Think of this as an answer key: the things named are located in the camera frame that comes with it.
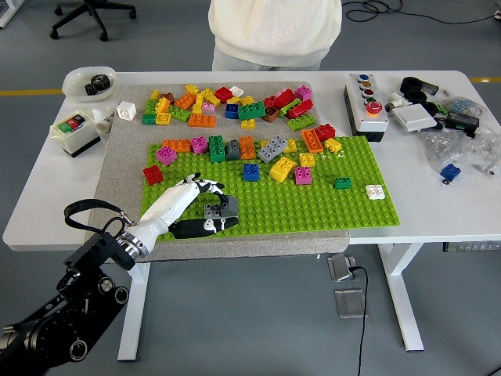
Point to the push-button control box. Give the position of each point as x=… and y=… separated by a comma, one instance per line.
x=372, y=121

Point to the white cube box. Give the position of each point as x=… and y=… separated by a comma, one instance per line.
x=126, y=111

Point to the dark green small brick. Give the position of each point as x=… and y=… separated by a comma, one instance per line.
x=342, y=182
x=148, y=118

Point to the lime green flat plate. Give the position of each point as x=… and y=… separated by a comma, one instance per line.
x=289, y=106

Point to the white plastic tube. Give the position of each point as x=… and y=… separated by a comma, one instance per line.
x=103, y=121

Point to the black tape roll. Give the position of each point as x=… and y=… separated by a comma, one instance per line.
x=415, y=95
x=407, y=81

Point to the yellow rounded small brick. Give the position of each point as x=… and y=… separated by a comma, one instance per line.
x=332, y=144

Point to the grey-brown mat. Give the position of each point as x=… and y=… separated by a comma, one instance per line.
x=235, y=247

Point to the white flat switch plate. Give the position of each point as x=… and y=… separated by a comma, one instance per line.
x=414, y=118

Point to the blue two-by-two brick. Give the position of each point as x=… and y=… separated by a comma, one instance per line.
x=450, y=171
x=250, y=171
x=231, y=111

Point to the small black grey block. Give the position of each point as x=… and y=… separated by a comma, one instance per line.
x=431, y=89

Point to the yellow arch brick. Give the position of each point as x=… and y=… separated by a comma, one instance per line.
x=282, y=168

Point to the lime green two-by-four brick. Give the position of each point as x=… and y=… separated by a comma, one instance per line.
x=301, y=121

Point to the brown brick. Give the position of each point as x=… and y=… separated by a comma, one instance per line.
x=271, y=113
x=167, y=96

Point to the pink small brick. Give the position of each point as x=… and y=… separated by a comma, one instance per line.
x=208, y=107
x=282, y=92

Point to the white two-by-two brick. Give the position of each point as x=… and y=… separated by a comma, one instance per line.
x=374, y=192

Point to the black gear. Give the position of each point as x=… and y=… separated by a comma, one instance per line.
x=91, y=89
x=102, y=82

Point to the orange upturned long brick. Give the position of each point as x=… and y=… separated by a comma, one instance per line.
x=311, y=140

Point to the clear bag blue parts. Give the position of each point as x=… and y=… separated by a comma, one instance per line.
x=463, y=105

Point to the pink two-by-two brick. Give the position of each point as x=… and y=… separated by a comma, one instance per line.
x=199, y=144

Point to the grey two-by-four brick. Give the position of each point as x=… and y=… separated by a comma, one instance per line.
x=272, y=148
x=212, y=211

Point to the green baseplate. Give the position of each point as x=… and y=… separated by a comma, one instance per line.
x=293, y=211

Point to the magenta two-by-two brick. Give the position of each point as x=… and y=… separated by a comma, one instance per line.
x=166, y=155
x=303, y=92
x=303, y=175

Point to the clear bag metal parts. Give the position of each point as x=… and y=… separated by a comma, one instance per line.
x=487, y=152

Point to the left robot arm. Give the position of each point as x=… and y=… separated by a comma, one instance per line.
x=98, y=250

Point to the metal floor socket box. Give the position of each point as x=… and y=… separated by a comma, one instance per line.
x=338, y=268
x=350, y=303

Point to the table height control panel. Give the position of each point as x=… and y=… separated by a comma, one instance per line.
x=469, y=246

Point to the person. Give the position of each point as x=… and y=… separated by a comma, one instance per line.
x=274, y=27

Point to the yellow long brick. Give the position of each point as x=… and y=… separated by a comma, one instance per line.
x=199, y=102

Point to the switch box green red buttons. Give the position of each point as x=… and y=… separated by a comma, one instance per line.
x=78, y=139

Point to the red two-by-four brick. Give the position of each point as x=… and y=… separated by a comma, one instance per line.
x=284, y=98
x=300, y=109

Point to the white table leg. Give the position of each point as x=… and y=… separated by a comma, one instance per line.
x=403, y=297
x=133, y=313

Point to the black round knob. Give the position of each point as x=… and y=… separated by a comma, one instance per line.
x=430, y=107

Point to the green plastic clip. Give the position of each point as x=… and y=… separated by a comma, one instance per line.
x=442, y=105

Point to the white plastic bowl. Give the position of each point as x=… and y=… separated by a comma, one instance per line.
x=74, y=84

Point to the dark green two-by-four brick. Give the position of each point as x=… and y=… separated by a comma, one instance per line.
x=251, y=110
x=216, y=148

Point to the yellow two-by-two brick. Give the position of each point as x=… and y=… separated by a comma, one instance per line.
x=306, y=159
x=163, y=118
x=247, y=124
x=290, y=145

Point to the white small brick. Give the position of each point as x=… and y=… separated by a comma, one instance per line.
x=236, y=91

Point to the white furniture foot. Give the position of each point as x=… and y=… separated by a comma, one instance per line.
x=6, y=17

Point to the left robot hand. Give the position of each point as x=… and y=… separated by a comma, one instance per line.
x=168, y=203

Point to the clear bag of screws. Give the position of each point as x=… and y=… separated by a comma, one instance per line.
x=442, y=147

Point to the white pipe connector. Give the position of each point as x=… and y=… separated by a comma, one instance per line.
x=396, y=100

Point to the black office chair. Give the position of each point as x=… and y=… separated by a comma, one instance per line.
x=93, y=7

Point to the black power adapter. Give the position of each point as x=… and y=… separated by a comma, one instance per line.
x=462, y=121

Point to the orange two-by-four brick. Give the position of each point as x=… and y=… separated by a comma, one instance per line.
x=177, y=145
x=202, y=120

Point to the red two-by-two brick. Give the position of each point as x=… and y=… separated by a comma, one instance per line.
x=324, y=132
x=223, y=94
x=152, y=174

